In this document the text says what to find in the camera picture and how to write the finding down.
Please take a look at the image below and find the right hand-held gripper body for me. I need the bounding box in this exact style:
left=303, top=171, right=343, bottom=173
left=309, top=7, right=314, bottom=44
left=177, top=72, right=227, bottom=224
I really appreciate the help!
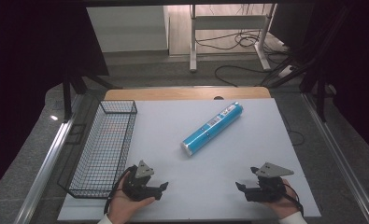
left=244, top=161, right=295, bottom=203

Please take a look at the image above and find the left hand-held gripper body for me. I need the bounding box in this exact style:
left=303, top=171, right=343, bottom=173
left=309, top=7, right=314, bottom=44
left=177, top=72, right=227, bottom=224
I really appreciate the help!
left=121, top=160, right=162, bottom=202

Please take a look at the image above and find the person's right hand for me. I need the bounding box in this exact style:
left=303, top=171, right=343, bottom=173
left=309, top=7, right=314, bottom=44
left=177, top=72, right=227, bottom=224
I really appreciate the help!
left=260, top=178, right=302, bottom=220

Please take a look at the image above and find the person's left hand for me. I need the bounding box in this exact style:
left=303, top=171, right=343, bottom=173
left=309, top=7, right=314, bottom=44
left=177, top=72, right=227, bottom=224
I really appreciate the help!
left=106, top=178, right=157, bottom=224

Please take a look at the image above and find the white table mat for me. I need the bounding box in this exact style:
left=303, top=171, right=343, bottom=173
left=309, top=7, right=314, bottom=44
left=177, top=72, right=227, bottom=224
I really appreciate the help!
left=57, top=98, right=322, bottom=222

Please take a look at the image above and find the person's white right sleeve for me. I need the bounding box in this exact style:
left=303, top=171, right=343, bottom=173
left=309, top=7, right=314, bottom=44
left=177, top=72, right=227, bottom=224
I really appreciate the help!
left=277, top=211, right=308, bottom=224

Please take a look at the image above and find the person's white sleeve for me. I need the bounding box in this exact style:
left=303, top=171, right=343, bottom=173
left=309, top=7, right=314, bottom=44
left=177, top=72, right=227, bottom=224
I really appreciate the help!
left=97, top=214, right=114, bottom=224
left=277, top=211, right=308, bottom=224

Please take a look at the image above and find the person's white left sleeve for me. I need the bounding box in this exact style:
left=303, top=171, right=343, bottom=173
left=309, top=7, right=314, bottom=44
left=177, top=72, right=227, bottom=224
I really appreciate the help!
left=97, top=214, right=114, bottom=224

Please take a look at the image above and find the blue cylindrical tube packet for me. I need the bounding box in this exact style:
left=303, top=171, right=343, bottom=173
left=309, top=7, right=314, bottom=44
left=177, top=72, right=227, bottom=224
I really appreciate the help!
left=180, top=101, right=245, bottom=158

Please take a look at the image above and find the black metal stand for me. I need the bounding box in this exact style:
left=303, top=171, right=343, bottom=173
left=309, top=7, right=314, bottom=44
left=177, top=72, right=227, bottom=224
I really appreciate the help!
left=298, top=60, right=336, bottom=123
left=61, top=66, right=122, bottom=123

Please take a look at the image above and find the white power strip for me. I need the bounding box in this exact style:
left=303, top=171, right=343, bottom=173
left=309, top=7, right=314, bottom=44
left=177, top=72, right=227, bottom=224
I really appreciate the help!
left=277, top=64, right=296, bottom=79

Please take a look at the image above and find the dark curtain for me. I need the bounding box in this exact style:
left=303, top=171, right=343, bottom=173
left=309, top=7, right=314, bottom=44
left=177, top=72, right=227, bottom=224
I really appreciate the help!
left=270, top=0, right=369, bottom=162
left=0, top=0, right=110, bottom=201

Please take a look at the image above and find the white cabinet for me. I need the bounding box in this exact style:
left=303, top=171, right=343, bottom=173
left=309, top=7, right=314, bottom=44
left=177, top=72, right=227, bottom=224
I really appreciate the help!
left=85, top=5, right=170, bottom=54

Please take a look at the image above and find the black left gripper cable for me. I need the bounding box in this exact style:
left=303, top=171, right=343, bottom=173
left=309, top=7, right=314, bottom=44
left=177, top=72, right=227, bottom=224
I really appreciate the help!
left=103, top=164, right=138, bottom=216

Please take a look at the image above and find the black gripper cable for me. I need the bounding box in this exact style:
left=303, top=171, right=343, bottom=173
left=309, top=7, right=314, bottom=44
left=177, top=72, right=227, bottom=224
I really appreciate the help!
left=281, top=181, right=305, bottom=217
left=103, top=164, right=138, bottom=216

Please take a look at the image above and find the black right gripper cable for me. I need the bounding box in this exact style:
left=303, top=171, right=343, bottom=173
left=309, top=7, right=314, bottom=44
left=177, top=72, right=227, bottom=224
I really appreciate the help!
left=281, top=181, right=305, bottom=217

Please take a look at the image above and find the black wire basket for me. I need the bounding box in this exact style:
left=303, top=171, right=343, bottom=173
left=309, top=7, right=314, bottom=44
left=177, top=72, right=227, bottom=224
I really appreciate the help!
left=57, top=99, right=138, bottom=200

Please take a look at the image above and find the thin black looped cable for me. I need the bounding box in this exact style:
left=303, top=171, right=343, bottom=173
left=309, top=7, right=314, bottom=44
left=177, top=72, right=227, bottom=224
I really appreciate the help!
left=279, top=111, right=305, bottom=147

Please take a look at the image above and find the aluminium rail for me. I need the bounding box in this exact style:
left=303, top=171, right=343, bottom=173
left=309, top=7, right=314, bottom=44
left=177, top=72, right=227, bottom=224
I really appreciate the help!
left=301, top=92, right=369, bottom=224
left=14, top=92, right=87, bottom=224

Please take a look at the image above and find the long black floor cable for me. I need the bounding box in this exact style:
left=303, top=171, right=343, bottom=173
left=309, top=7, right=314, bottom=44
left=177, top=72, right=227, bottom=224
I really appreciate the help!
left=214, top=63, right=269, bottom=88

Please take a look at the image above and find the bundle of black cables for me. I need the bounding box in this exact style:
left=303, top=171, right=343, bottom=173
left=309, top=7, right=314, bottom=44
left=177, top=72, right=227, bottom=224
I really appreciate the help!
left=259, top=6, right=352, bottom=89

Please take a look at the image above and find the tangled black floor cable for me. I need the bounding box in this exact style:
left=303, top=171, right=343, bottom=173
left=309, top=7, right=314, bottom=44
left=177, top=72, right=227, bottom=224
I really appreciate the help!
left=194, top=28, right=269, bottom=51

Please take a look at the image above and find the white metal desk frame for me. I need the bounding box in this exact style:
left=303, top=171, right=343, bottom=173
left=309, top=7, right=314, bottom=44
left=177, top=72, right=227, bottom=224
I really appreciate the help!
left=189, top=3, right=278, bottom=74

